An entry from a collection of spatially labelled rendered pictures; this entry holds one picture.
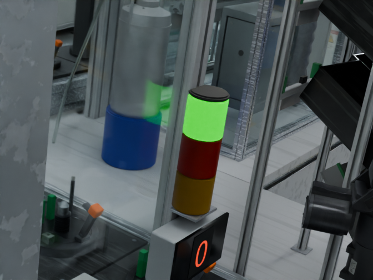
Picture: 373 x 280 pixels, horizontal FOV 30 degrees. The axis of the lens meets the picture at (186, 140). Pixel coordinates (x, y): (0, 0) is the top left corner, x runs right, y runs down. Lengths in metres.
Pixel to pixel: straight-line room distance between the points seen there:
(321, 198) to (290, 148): 1.32
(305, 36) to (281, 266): 0.89
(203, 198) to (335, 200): 0.20
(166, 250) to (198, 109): 0.18
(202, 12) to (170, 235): 0.27
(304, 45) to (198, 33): 1.46
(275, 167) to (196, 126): 1.29
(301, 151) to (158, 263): 1.45
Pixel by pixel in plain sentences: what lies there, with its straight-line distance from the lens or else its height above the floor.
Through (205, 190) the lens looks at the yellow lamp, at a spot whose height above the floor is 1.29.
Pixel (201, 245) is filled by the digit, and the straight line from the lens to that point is 0.90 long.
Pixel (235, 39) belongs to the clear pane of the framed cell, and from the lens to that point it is 2.04.
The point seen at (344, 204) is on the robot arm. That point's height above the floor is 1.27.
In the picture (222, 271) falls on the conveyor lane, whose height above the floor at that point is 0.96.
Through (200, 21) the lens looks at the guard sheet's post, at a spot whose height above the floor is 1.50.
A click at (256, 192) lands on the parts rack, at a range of 1.29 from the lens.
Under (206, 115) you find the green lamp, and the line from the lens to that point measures 0.82.
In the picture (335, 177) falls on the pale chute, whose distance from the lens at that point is 1.26.
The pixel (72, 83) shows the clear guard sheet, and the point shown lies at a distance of 0.68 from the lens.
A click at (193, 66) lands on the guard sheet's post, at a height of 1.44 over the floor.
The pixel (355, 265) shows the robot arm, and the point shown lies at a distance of 1.00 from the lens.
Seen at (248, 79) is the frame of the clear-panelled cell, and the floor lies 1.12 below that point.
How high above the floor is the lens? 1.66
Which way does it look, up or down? 21 degrees down
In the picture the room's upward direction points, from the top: 9 degrees clockwise
